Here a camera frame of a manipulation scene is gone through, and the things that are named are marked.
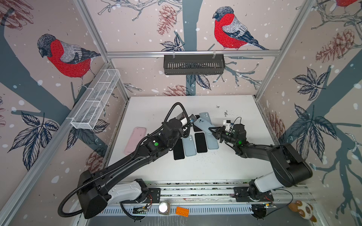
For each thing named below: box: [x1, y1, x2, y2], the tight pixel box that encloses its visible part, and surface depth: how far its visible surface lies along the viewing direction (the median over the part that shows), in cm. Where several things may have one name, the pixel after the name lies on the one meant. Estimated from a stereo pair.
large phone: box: [205, 132, 219, 150], surface depth 94 cm
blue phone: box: [194, 132, 208, 153], surface depth 96 cm
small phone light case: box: [198, 112, 213, 126], surface depth 112 cm
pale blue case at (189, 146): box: [182, 134, 197, 157], surface depth 94 cm
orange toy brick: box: [175, 206, 190, 218], surface depth 70 cm
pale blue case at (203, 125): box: [193, 117, 216, 135], surface depth 93 cm
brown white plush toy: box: [288, 200, 318, 223], surface depth 69 cm
